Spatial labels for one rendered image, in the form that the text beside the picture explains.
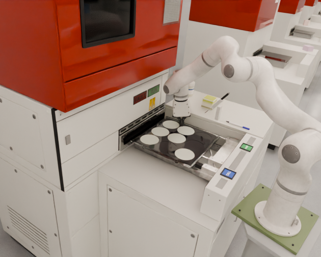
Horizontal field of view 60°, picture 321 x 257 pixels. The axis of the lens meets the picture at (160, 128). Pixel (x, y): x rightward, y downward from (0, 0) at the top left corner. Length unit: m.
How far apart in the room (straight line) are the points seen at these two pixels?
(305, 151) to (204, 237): 0.53
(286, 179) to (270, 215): 0.19
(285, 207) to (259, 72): 0.54
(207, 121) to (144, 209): 0.65
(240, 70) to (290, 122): 0.27
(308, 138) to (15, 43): 1.07
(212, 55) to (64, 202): 0.94
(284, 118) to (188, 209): 0.54
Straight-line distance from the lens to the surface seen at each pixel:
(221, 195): 1.14
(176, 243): 1.37
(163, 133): 1.57
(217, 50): 1.29
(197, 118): 1.68
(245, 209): 1.31
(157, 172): 1.41
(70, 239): 1.55
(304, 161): 1.04
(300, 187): 1.16
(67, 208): 1.39
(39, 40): 1.04
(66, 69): 1.01
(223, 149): 1.56
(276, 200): 1.22
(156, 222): 1.35
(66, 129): 1.16
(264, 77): 1.21
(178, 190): 1.33
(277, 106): 1.13
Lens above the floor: 1.71
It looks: 30 degrees down
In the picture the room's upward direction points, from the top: 6 degrees clockwise
